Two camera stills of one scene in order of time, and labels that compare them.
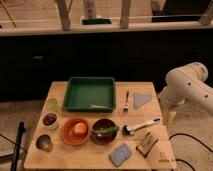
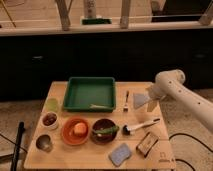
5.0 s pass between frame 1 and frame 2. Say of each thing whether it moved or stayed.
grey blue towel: stayed
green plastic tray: stayed
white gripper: moved
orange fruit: stayed
